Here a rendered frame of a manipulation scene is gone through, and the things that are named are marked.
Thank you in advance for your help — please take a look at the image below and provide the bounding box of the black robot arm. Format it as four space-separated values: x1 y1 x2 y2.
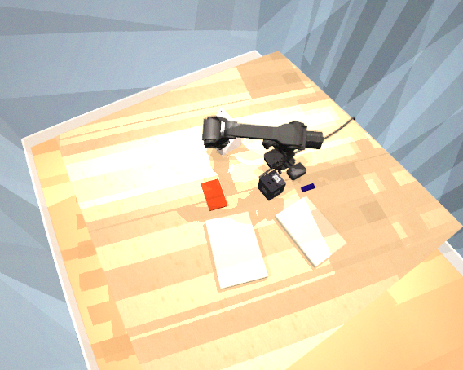
202 115 324 170

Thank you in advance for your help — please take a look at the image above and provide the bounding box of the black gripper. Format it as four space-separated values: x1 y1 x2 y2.
262 140 307 181

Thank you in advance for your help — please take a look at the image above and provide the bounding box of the orange rectangular block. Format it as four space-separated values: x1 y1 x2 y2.
201 179 227 211

